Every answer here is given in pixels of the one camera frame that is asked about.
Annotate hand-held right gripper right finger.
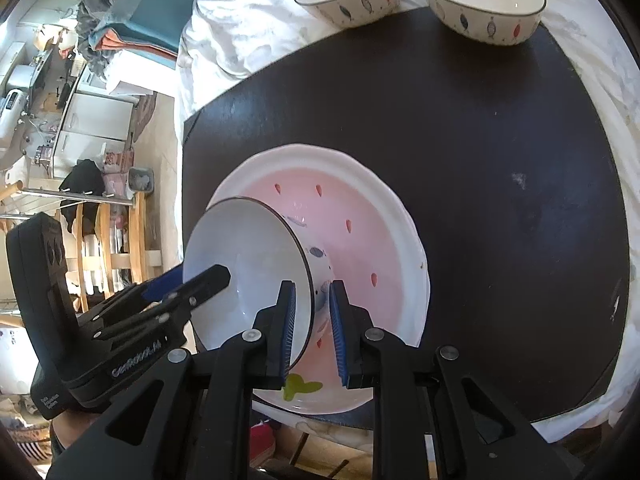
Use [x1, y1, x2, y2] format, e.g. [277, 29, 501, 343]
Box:
[327, 280, 576, 480]

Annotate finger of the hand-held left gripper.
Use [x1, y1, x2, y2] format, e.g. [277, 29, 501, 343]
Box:
[80, 266, 231, 342]
[102, 264, 185, 313]

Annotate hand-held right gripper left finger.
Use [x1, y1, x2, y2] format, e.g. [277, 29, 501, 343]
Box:
[75, 280, 298, 480]

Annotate large pink strawberry plate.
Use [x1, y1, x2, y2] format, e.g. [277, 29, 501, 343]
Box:
[380, 175, 432, 356]
[202, 144, 420, 413]

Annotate wooden rack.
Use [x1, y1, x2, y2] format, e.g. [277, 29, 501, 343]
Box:
[0, 180, 163, 311]

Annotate grey waste bin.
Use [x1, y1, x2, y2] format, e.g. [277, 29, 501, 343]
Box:
[127, 167, 155, 193]

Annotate pink cardboard box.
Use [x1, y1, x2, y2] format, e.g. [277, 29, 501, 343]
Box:
[102, 150, 136, 193]

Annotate black hanging clothes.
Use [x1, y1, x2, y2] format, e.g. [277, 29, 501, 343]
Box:
[59, 159, 106, 233]

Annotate patterned floor rug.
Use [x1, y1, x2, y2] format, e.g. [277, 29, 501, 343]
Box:
[132, 92, 158, 146]

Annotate white nightstand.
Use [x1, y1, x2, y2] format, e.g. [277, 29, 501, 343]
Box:
[55, 57, 158, 161]

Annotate black leather mat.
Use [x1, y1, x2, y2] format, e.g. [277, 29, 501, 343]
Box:
[181, 7, 632, 423]

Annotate white water heater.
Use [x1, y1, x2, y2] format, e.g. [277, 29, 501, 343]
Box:
[0, 87, 32, 126]

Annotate teal orange folded quilt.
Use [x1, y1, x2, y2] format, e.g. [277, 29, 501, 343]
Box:
[92, 0, 213, 58]

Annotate metal rail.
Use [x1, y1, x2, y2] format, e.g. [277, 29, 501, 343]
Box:
[15, 187, 136, 208]

